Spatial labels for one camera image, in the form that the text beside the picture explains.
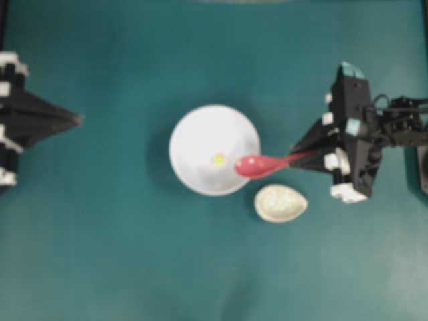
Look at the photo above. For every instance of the white round bowl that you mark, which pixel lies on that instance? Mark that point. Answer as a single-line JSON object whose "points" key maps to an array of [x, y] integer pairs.
{"points": [[204, 132]]}

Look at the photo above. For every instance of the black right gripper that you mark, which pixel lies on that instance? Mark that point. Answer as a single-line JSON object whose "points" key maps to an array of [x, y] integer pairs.
{"points": [[344, 142]]}

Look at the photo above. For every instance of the black left frame post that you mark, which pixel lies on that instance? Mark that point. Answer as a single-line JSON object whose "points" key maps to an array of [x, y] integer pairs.
{"points": [[4, 7]]}

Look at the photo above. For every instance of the pink ceramic spoon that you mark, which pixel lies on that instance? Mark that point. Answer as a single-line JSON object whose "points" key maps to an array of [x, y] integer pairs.
{"points": [[258, 166]]}

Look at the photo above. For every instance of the yellow hexagonal prism block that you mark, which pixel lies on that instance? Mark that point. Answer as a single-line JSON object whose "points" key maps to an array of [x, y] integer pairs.
{"points": [[218, 160]]}

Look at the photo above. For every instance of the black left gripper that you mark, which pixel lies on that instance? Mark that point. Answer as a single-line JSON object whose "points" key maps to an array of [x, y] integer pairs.
{"points": [[20, 133]]}

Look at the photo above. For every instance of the cream speckled spoon rest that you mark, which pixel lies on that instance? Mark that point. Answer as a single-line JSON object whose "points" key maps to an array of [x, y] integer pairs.
{"points": [[277, 203]]}

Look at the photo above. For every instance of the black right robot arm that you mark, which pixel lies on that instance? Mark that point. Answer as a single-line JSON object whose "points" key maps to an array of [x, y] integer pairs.
{"points": [[399, 121]]}

